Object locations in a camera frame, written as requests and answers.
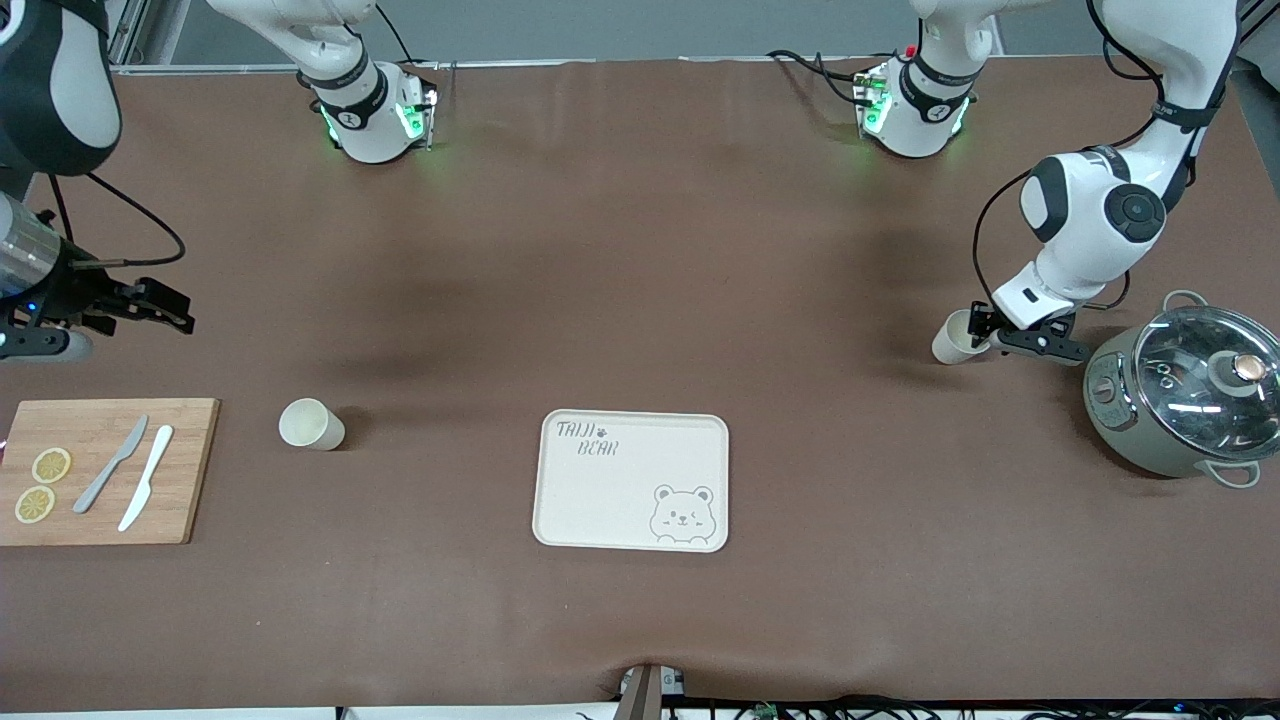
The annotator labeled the white IKEA cup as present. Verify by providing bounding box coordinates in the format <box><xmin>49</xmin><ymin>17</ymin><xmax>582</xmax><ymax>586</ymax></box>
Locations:
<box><xmin>931</xmin><ymin>309</ymin><xmax>979</xmax><ymax>366</ymax></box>
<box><xmin>278</xmin><ymin>398</ymin><xmax>346</xmax><ymax>451</ymax></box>

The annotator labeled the white bear print tray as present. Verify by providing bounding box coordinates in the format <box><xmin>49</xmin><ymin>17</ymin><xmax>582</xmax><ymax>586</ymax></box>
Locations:
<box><xmin>531</xmin><ymin>409</ymin><xmax>730</xmax><ymax>554</ymax></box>

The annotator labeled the grey plastic knife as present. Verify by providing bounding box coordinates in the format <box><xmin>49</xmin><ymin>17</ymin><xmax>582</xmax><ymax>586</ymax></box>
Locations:
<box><xmin>72</xmin><ymin>415</ymin><xmax>150</xmax><ymax>515</ymax></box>

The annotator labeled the white plastic knife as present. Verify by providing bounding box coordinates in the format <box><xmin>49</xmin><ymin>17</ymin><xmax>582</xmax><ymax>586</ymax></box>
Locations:
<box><xmin>118</xmin><ymin>425</ymin><xmax>175</xmax><ymax>533</ymax></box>

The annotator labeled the grey pot with glass lid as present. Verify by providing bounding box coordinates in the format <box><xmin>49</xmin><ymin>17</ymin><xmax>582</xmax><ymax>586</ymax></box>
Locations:
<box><xmin>1083</xmin><ymin>290</ymin><xmax>1280</xmax><ymax>491</ymax></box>

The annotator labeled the glass pot lid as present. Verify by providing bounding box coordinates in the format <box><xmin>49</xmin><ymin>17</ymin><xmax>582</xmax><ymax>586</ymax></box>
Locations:
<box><xmin>1135</xmin><ymin>305</ymin><xmax>1280</xmax><ymax>466</ymax></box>

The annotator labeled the bamboo cutting board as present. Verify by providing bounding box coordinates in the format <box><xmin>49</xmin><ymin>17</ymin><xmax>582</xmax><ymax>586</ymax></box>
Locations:
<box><xmin>0</xmin><ymin>398</ymin><xmax>221</xmax><ymax>547</ymax></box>

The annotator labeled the brown table cover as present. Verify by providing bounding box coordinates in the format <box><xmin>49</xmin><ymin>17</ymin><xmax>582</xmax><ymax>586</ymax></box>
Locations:
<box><xmin>0</xmin><ymin>55</ymin><xmax>1280</xmax><ymax>713</ymax></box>

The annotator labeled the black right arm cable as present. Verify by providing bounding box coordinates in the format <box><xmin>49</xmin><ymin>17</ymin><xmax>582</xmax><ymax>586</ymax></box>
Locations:
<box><xmin>40</xmin><ymin>172</ymin><xmax>188</xmax><ymax>269</ymax></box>

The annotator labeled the aluminium frame profile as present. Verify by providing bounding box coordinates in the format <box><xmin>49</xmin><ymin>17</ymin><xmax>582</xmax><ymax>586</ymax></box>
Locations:
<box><xmin>105</xmin><ymin>0</ymin><xmax>191</xmax><ymax>76</ymax></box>
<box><xmin>1235</xmin><ymin>0</ymin><xmax>1280</xmax><ymax>61</ymax></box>

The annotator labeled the black base cable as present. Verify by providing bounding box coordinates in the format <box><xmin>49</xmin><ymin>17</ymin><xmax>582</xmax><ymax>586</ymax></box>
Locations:
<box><xmin>375</xmin><ymin>0</ymin><xmax>417</xmax><ymax>67</ymax></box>
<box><xmin>765</xmin><ymin>48</ymin><xmax>873</xmax><ymax>106</ymax></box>

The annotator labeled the metal camera stand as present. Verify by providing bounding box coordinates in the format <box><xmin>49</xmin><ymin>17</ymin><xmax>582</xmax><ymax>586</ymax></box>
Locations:
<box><xmin>618</xmin><ymin>663</ymin><xmax>689</xmax><ymax>720</ymax></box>

